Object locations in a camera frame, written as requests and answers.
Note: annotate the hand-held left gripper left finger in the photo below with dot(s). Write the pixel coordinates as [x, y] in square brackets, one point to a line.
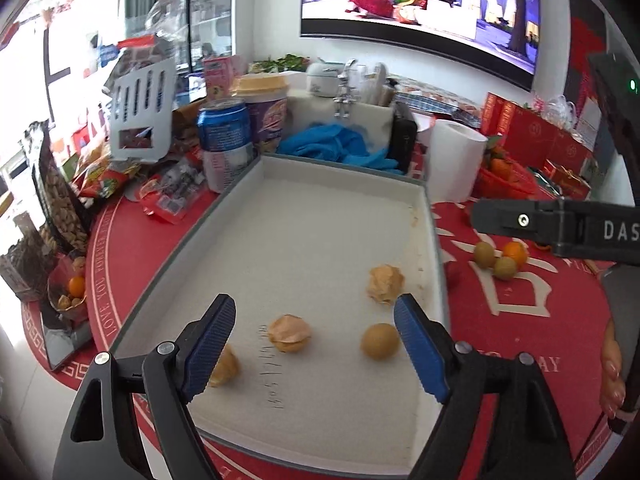
[210, 350]

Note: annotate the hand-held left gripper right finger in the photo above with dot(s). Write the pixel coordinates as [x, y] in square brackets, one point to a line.
[420, 350]

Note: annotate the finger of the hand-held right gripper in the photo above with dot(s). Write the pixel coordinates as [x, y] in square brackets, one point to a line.
[505, 222]

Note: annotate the orange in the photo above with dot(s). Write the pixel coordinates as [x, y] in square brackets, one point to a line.
[517, 251]

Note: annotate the grey tray with white inside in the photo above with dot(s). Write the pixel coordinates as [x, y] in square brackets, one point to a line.
[310, 240]

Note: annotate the person's right hand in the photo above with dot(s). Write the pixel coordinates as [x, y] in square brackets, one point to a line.
[612, 360]

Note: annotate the dry physalis husk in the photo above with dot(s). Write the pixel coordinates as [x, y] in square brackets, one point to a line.
[227, 367]
[385, 285]
[289, 333]

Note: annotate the red plastic basket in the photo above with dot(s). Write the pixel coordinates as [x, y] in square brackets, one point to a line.
[510, 187]

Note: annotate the green kiwi berry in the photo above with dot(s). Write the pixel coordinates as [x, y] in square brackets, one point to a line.
[484, 254]
[505, 268]

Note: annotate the round brown longan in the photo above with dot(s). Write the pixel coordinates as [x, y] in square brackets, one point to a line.
[380, 341]

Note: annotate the pile of leafy mandarins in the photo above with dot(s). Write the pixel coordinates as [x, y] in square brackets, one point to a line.
[500, 165]

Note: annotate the red round printed mat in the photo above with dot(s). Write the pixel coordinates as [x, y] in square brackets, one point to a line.
[500, 340]

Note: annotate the white paper roll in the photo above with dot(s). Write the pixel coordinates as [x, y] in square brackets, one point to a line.
[452, 160]

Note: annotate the clear cellophane wrap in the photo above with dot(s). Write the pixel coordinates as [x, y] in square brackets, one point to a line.
[555, 107]

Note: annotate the small mandarin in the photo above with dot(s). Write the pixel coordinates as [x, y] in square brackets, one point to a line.
[76, 286]

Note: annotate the small open fruit bag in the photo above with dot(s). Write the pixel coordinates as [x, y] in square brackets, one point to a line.
[67, 305]

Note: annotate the red candy packets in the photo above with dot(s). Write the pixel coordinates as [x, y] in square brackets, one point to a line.
[162, 202]

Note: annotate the white box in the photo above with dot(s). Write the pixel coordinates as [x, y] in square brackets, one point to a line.
[370, 120]

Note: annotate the blue cloth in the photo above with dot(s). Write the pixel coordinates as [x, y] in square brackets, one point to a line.
[330, 142]

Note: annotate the yellow red snack bag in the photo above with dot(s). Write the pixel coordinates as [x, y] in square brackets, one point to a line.
[102, 180]

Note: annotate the chrome tap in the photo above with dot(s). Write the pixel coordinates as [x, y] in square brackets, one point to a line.
[345, 90]

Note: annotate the dark nut bag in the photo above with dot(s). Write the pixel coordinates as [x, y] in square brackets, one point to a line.
[20, 260]

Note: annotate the pistachio bag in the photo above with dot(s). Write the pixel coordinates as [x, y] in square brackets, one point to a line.
[60, 200]

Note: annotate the blue drink can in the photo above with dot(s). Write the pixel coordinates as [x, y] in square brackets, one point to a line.
[225, 135]

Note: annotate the white small appliance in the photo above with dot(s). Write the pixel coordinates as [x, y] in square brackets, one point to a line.
[322, 80]

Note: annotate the purple instant noodle cup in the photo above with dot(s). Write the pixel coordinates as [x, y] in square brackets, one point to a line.
[267, 120]

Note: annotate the white plastic slotted basket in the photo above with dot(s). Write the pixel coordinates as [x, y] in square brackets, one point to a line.
[145, 110]

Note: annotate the green potted plant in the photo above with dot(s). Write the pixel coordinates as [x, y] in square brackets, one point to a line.
[285, 63]

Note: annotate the pink carton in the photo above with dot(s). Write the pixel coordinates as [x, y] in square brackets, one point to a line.
[220, 75]

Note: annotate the clear plastic bag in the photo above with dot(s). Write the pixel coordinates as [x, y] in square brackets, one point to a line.
[150, 20]

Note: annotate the glass door cabinet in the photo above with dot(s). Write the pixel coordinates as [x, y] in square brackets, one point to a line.
[200, 10]

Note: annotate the red wall decoration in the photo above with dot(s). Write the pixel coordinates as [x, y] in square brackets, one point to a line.
[585, 50]

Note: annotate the wall television screen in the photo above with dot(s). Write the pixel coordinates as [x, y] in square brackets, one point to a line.
[420, 0]

